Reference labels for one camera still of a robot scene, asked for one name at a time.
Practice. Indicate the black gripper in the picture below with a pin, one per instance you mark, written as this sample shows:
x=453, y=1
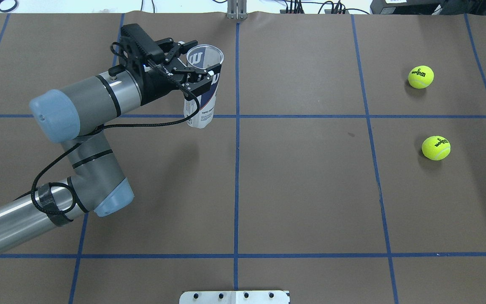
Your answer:
x=153, y=87

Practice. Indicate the clear tennis ball can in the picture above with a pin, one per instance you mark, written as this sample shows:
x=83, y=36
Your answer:
x=206, y=59

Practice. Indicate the yellow tennis ball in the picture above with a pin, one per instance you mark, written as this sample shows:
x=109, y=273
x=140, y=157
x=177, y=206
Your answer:
x=421, y=77
x=436, y=148

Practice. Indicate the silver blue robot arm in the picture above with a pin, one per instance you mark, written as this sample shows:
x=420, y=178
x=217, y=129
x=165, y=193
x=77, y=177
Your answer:
x=182, y=176

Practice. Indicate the brown paper table mat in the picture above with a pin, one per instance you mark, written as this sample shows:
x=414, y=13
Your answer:
x=333, y=199

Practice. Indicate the black box with label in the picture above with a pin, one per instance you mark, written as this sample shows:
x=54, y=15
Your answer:
x=404, y=7

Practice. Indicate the blue tape roll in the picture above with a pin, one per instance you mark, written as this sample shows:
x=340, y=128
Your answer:
x=7, y=6

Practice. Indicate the aluminium frame post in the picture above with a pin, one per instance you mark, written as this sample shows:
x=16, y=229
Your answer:
x=237, y=10

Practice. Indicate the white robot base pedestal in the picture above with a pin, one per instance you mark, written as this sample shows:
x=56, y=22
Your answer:
x=236, y=297

